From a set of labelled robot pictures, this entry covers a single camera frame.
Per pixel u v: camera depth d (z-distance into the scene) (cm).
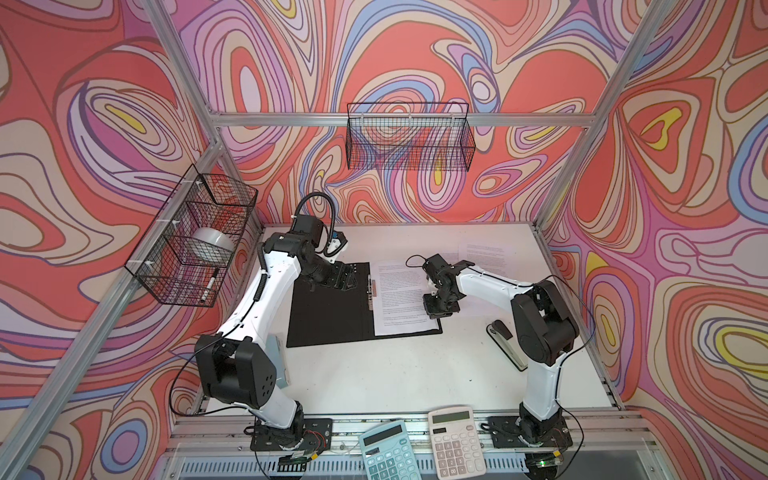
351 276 72
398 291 99
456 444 70
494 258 111
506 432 73
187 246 69
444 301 80
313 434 73
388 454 69
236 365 42
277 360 82
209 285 72
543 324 51
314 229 67
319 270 67
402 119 88
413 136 96
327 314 96
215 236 74
